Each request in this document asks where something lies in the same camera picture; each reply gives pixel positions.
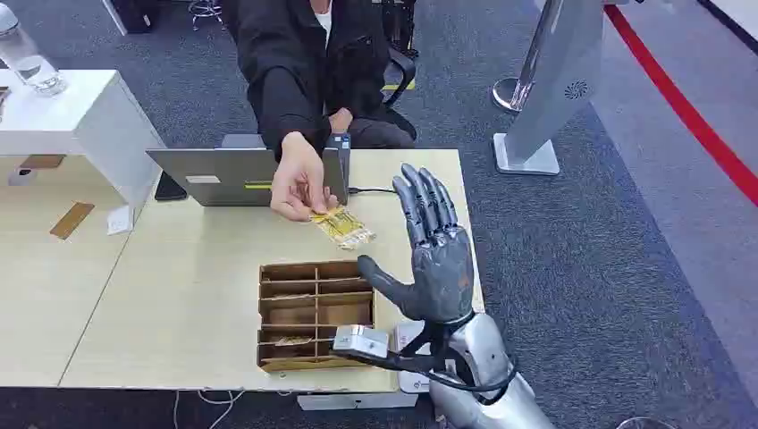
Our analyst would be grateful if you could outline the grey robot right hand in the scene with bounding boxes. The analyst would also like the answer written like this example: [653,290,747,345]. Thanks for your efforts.
[356,163,476,325]

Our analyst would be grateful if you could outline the person's left hand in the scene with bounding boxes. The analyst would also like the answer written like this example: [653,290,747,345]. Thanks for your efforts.
[328,107,355,135]

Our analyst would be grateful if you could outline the person's right hand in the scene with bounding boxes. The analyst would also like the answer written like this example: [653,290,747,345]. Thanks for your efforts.
[269,130,340,223]

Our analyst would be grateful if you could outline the grey laptop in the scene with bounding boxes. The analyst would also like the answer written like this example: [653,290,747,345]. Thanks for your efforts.
[146,132,351,208]

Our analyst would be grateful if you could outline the person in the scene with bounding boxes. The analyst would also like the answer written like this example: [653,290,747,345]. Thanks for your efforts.
[222,0,418,162]

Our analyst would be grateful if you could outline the black office chair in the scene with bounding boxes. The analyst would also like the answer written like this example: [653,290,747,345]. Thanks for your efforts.
[378,44,418,140]

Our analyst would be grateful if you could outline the black equipment stand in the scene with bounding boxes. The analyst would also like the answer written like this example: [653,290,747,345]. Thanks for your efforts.
[382,0,420,59]

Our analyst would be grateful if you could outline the white box with logo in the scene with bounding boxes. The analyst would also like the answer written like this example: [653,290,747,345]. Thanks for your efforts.
[393,319,457,395]

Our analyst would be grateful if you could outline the black phone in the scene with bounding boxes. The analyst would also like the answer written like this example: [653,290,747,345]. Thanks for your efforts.
[154,172,189,203]

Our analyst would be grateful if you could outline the wooden divided card box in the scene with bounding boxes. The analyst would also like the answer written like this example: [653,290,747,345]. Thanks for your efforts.
[256,260,376,374]

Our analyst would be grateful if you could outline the white bar under desk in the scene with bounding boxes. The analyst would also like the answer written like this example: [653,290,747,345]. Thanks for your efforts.
[296,391,419,411]

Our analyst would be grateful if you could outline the white paper slip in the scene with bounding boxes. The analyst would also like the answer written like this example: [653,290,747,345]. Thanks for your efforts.
[106,205,135,236]

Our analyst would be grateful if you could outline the silver kiosk stand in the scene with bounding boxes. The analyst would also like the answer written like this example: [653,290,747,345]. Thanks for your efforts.
[493,0,605,176]

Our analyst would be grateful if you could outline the white desk shelf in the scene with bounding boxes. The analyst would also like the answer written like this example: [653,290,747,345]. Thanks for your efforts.
[0,69,167,209]

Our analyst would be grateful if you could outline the black case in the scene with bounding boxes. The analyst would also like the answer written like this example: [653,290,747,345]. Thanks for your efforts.
[109,0,161,35]

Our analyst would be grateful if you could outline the brown wooden strip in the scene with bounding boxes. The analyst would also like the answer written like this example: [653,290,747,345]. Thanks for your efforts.
[48,201,96,241]

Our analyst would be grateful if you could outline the clear glass rim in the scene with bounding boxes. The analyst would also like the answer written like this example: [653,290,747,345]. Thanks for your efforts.
[615,416,679,429]

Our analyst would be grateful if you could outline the brown flat patch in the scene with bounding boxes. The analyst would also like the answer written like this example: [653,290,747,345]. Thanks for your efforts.
[19,154,66,171]

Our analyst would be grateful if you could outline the clear water bottle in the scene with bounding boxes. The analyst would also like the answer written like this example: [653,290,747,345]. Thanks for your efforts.
[0,3,68,97]

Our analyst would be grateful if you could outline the red floor tape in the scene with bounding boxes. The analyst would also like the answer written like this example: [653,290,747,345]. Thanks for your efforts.
[603,4,758,208]

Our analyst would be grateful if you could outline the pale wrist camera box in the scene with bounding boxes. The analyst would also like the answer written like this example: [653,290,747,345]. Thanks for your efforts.
[333,324,391,360]

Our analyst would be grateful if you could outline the chrome stanchion post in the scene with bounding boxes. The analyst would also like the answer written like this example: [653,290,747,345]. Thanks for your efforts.
[491,0,564,114]

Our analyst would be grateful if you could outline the chrome stool frame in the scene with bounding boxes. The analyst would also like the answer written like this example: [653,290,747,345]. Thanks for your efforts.
[188,0,226,30]

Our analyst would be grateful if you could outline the white cables under desk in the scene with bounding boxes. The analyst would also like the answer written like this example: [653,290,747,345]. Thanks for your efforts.
[172,389,247,429]

